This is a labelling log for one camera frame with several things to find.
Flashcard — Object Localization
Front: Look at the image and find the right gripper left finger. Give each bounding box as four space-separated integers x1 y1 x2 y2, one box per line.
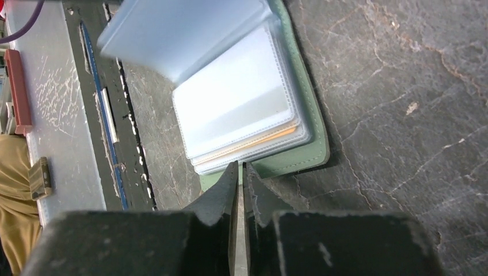
22 162 239 275

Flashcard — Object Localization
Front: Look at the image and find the green card holder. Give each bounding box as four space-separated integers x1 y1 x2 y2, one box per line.
97 1 330 190

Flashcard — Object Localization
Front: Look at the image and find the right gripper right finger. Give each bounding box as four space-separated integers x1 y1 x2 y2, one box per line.
243 163 444 275

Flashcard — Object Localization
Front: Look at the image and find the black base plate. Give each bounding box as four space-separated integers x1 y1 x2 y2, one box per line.
62 1 157 211

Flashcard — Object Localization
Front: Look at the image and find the grey striped credit card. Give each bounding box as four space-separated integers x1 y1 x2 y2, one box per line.
234 181 249 276

